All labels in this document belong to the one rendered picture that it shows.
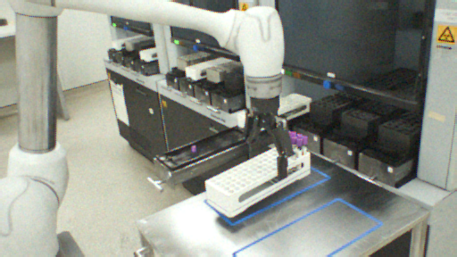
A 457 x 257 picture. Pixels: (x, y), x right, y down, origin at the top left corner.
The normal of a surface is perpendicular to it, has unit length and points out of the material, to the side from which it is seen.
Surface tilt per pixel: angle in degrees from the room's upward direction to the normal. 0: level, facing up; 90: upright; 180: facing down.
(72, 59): 90
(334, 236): 0
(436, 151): 90
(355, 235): 0
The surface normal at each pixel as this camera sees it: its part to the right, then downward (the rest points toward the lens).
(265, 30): 0.14, 0.25
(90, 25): 0.58, 0.29
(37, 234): 0.84, 0.13
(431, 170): -0.81, 0.31
